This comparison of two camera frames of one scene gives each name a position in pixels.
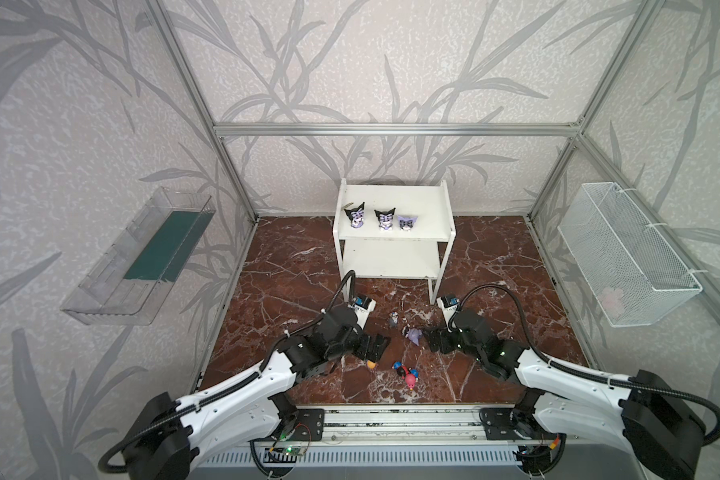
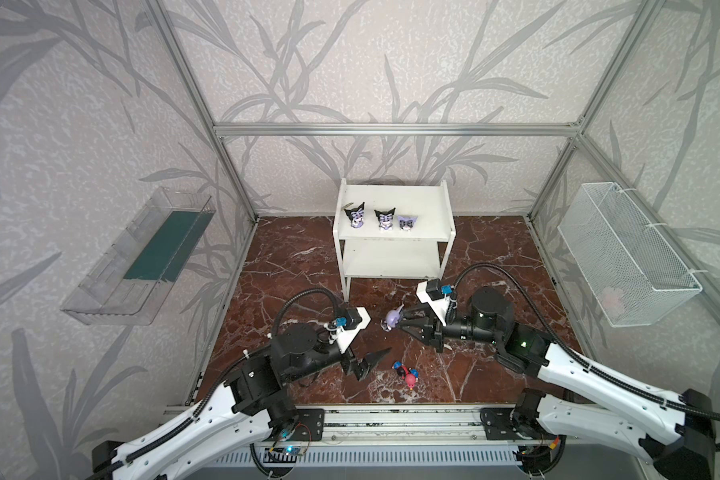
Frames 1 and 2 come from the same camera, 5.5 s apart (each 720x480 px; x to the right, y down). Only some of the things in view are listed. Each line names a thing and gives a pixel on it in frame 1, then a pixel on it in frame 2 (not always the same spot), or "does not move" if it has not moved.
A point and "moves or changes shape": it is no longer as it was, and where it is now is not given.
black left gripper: (363, 345) → (348, 362)
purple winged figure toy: (405, 224) does not move
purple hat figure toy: (414, 335) moves or changes shape
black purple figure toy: (385, 219) does not move
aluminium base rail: (404, 425) does not move
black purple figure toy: (356, 215) does not move
